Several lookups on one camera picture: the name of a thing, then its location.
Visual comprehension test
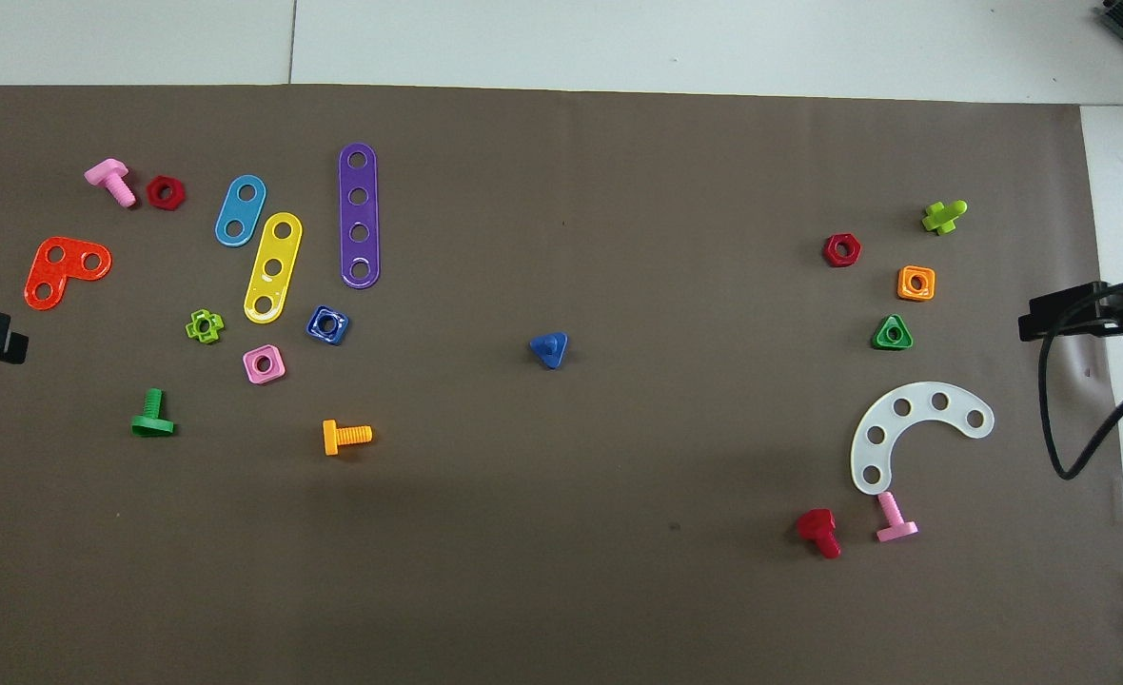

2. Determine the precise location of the blue square nut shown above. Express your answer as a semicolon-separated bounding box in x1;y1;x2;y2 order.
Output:
305;304;350;346

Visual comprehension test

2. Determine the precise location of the blue triangle-head screw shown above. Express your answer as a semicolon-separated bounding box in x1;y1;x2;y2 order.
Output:
528;331;569;371

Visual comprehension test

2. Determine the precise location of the green square-head screw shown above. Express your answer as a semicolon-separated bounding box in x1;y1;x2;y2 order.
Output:
130;387;177;439

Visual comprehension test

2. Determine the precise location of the pink square-head screw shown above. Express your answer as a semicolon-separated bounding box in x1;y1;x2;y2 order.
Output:
84;158;138;209
875;490;919;544

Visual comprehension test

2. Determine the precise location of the lime green cross-head screw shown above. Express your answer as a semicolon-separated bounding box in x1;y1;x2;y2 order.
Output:
921;199;969;236

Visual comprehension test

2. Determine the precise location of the orange square nut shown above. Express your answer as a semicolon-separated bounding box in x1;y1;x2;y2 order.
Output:
896;264;936;303

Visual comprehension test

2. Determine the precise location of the green triangle nut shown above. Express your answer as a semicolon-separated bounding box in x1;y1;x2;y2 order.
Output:
872;313;915;351

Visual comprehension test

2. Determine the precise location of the pink square nut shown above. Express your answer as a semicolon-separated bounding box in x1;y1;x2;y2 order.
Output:
242;343;287;385

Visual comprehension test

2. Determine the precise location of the orange square-head screw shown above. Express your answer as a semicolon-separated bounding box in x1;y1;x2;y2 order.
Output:
322;419;374;458

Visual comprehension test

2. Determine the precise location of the red hex-head screw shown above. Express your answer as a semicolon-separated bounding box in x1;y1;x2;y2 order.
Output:
796;508;843;560

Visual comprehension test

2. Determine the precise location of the orange-red L-shaped plate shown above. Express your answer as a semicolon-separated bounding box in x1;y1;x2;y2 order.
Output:
24;236;113;312

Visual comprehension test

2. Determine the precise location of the white curved five-hole plate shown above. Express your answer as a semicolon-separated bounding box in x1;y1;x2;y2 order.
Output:
850;382;996;497

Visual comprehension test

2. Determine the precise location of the light blue two-hole plate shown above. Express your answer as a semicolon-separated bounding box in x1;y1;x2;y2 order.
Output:
214;174;267;248

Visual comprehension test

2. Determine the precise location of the yellow three-hole plate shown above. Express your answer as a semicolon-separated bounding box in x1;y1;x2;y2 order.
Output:
243;211;304;325

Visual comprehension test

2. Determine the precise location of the purple four-hole plate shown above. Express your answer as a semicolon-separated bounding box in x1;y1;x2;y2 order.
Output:
338;143;382;290

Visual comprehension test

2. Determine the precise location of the brown table mat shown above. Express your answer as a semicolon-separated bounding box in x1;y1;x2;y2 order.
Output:
0;84;1123;685

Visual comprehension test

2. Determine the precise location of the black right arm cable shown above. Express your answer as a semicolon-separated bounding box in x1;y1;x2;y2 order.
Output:
1040;279;1123;480

